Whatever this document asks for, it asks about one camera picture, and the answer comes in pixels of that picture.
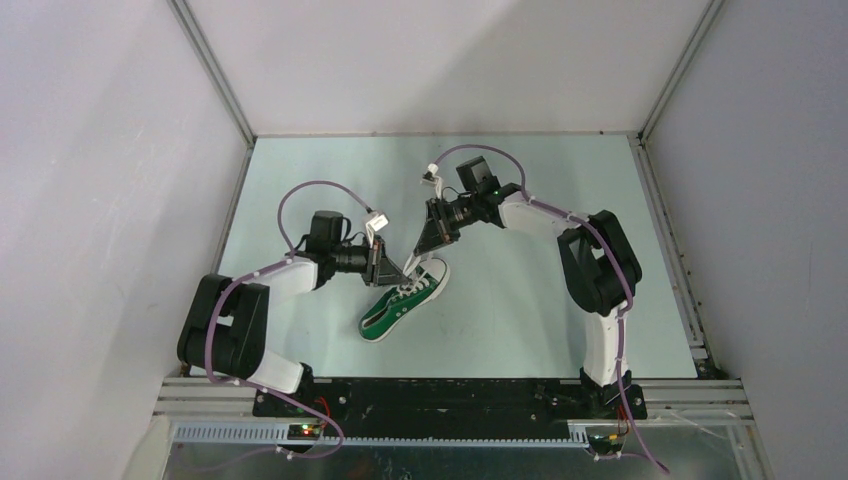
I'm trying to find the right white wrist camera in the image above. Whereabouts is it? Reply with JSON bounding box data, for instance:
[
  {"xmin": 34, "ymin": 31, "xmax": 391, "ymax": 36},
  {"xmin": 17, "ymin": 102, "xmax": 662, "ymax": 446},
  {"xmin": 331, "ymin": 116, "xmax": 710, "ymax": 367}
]
[{"xmin": 421, "ymin": 163, "xmax": 444, "ymax": 199}]

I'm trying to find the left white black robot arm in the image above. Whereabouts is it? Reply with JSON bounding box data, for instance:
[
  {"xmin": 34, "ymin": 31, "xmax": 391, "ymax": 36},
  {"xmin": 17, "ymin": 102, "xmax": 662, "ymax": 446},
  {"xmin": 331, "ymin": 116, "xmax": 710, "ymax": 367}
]
[{"xmin": 176, "ymin": 210, "xmax": 406, "ymax": 417}]

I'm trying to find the green canvas sneaker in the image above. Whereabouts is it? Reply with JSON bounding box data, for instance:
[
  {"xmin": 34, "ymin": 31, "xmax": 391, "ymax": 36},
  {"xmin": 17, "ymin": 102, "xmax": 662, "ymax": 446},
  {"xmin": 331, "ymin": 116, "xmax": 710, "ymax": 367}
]
[{"xmin": 358, "ymin": 258, "xmax": 451, "ymax": 342}]

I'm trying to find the left controller board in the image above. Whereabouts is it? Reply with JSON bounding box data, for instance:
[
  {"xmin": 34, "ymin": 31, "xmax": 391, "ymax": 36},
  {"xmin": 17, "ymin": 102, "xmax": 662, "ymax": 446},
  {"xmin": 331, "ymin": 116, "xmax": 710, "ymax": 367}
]
[{"xmin": 286, "ymin": 423, "xmax": 323, "ymax": 442}]

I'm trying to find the right controller board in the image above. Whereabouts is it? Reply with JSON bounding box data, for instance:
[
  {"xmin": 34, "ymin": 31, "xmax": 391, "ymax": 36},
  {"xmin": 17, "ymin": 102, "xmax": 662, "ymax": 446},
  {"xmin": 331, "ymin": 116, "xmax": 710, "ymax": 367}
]
[{"xmin": 587, "ymin": 434, "xmax": 627, "ymax": 457}]

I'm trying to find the controller board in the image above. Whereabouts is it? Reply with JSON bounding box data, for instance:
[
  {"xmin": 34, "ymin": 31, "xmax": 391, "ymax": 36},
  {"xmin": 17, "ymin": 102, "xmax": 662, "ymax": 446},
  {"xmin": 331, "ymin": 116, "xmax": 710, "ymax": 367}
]
[
  {"xmin": 587, "ymin": 434, "xmax": 627, "ymax": 457},
  {"xmin": 286, "ymin": 423, "xmax": 323, "ymax": 442}
]

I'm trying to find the grey slotted cable duct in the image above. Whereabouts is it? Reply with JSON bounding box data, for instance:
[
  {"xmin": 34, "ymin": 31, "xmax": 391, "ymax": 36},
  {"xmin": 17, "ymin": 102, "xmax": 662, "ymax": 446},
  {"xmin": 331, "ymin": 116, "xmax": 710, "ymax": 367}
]
[{"xmin": 172, "ymin": 421, "xmax": 589, "ymax": 449}]

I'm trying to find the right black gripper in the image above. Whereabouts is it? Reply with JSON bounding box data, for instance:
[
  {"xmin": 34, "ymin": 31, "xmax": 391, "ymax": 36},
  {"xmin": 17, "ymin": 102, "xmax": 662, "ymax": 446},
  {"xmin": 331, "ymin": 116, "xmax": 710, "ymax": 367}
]
[{"xmin": 415, "ymin": 194, "xmax": 480, "ymax": 256}]

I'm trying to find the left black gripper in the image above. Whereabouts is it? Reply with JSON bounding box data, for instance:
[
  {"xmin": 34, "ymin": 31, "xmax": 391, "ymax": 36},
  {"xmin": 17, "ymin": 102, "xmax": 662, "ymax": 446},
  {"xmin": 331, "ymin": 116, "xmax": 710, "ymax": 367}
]
[{"xmin": 330, "ymin": 234, "xmax": 408, "ymax": 287}]

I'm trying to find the white shoelace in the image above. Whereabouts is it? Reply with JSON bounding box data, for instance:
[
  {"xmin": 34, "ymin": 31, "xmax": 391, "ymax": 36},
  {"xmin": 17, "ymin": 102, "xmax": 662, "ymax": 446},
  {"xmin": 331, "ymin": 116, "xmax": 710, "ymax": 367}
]
[{"xmin": 395, "ymin": 254, "xmax": 445, "ymax": 298}]

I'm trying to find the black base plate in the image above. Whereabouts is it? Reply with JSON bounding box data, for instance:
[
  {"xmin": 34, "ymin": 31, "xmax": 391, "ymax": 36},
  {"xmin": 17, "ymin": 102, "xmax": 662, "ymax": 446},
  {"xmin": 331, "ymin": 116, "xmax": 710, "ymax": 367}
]
[{"xmin": 252, "ymin": 377, "xmax": 648, "ymax": 439}]

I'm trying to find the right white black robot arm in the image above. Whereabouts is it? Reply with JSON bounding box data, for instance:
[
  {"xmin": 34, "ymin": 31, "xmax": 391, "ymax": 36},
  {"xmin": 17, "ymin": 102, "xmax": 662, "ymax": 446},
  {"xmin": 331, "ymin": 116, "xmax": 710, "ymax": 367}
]
[{"xmin": 413, "ymin": 157, "xmax": 642, "ymax": 421}]

